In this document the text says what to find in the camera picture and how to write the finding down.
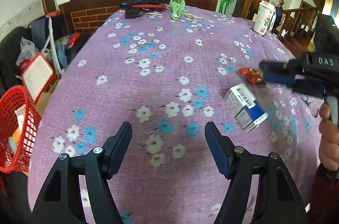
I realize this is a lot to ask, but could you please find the red snack packet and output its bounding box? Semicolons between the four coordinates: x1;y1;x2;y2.
238;68;265;85

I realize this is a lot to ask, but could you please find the blue white medicine box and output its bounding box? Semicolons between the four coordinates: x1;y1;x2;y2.
224;83;268;132

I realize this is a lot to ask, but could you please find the person right hand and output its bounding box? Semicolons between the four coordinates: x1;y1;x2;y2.
319;104;339;171

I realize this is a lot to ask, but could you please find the white cartoon paper cup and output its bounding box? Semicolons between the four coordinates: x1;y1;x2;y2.
253;0;276;35

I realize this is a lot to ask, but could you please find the red plastic mesh basket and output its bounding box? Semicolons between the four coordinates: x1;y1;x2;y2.
1;85;41;173

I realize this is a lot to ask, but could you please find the brown cardboard box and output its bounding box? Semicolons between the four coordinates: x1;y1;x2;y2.
35;79;59;117

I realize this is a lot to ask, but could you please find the purple floral tablecloth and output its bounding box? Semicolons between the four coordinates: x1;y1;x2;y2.
28;8;321;223

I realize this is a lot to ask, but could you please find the green crumpled cloth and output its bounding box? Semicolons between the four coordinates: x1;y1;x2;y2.
169;0;186;21

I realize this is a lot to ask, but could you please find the white red-framed board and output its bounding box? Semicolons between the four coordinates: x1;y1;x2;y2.
22;53;56;103

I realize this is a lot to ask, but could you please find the black leather sofa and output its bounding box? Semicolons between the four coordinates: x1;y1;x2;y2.
0;27;32;95

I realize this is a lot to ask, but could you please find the black red tool on table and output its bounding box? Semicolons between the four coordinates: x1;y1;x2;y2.
119;0;166;19

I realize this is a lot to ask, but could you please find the clear plastic bag on sofa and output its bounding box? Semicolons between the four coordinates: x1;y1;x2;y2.
16;36;39;66

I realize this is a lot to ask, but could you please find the wooden brick-pattern counter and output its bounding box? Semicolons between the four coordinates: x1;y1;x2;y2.
59;0;212;34

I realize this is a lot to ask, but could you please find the stair newel post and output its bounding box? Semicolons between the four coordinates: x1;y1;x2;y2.
272;0;284;32

